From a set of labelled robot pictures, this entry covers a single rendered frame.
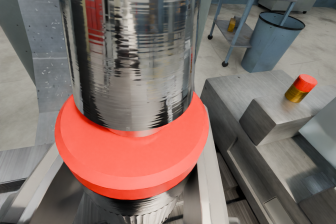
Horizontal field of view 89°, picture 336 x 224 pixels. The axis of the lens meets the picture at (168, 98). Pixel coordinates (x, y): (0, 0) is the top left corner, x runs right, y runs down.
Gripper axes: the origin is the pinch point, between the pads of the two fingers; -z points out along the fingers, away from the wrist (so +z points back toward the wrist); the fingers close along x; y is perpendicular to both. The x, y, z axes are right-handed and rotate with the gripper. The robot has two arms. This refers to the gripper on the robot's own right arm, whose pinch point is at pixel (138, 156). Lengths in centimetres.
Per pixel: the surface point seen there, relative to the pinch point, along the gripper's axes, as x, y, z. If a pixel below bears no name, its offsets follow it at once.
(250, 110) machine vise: -9.9, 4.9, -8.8
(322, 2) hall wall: -432, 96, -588
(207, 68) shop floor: -51, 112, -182
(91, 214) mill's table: 5.2, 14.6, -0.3
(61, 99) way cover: 18.8, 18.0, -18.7
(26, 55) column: 31.2, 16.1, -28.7
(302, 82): -13.5, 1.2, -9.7
